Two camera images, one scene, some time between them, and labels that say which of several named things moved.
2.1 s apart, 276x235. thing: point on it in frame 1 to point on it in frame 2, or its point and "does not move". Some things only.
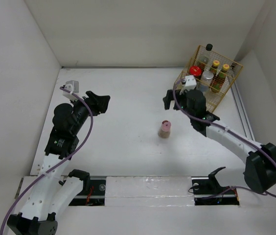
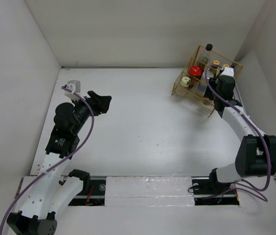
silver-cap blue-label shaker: x=207 y=78 does not move
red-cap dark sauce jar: x=195 y=71 does not move
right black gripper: x=167 y=99 to x=208 y=93
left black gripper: x=102 y=102 does not move
